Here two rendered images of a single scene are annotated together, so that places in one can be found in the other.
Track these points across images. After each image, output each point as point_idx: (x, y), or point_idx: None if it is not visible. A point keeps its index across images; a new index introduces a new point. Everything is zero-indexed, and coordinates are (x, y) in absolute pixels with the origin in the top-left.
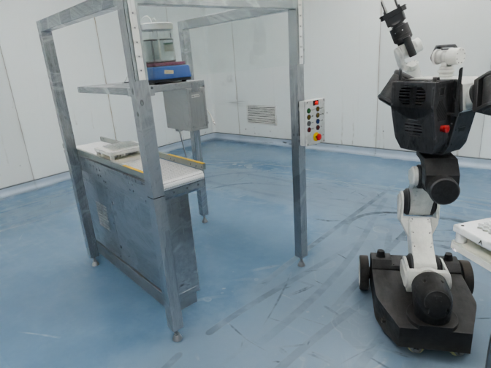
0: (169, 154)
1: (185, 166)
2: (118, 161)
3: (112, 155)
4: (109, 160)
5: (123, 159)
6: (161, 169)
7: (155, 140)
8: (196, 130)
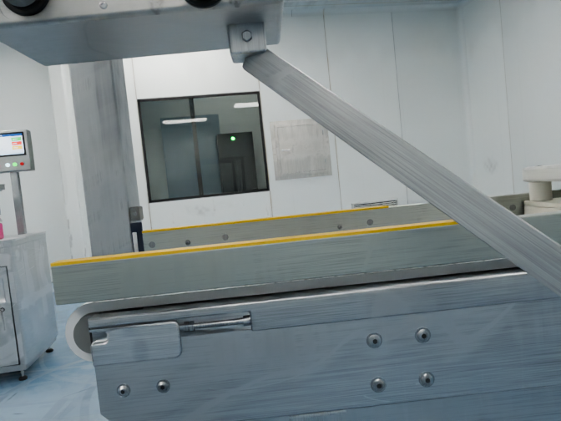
0: (452, 220)
1: (251, 285)
2: (538, 210)
3: (527, 176)
4: (512, 194)
5: (555, 207)
6: (85, 200)
7: (74, 106)
8: (27, 56)
